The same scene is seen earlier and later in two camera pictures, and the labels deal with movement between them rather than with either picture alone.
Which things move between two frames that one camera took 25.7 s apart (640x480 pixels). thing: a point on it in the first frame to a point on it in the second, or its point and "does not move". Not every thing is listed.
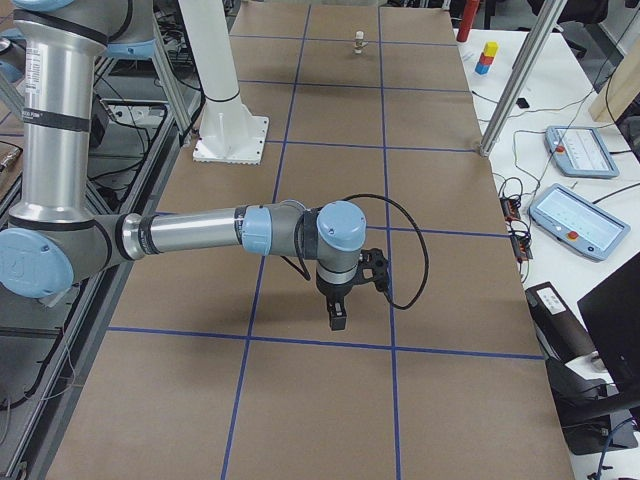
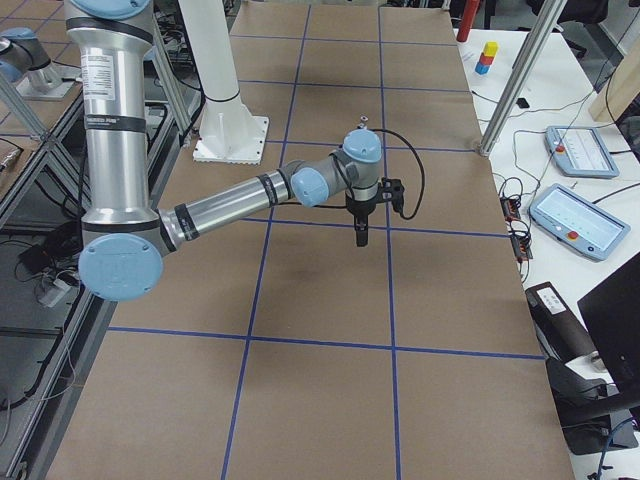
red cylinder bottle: x=469 y=14 does not move
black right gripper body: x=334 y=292 to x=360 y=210
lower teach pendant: x=577 y=222 does not move
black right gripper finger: x=338 y=315 to x=361 y=226
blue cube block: x=481 y=68 does not move
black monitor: x=611 y=314 does not move
